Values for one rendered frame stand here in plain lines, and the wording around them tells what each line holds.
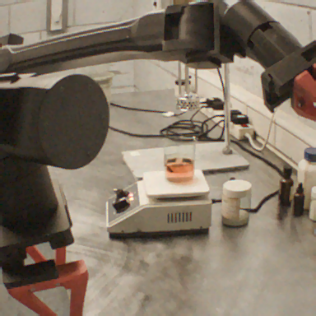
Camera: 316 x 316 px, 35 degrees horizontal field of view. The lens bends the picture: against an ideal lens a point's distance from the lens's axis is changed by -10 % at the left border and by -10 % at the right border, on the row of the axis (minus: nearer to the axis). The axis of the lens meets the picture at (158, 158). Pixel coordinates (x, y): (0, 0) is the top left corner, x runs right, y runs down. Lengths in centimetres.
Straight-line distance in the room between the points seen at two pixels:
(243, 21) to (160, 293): 48
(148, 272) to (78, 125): 64
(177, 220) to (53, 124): 75
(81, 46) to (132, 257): 43
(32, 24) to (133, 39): 268
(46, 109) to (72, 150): 3
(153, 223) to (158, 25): 49
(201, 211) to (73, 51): 46
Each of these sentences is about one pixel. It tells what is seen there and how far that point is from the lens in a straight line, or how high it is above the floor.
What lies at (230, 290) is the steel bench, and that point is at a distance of 88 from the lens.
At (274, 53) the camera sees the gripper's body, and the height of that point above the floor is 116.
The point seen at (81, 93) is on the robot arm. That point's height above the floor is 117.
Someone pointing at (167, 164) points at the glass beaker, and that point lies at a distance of 106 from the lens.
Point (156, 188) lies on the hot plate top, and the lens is 105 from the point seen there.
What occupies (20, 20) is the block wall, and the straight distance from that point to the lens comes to 333.
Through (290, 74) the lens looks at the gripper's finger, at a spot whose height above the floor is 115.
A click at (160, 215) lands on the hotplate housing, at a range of 104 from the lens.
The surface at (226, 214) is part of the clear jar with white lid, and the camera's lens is 109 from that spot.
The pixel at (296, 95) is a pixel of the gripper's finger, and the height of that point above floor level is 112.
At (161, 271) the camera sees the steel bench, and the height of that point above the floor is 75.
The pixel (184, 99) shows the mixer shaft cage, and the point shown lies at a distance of 137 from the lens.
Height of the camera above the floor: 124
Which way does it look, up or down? 19 degrees down
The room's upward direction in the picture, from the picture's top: 1 degrees counter-clockwise
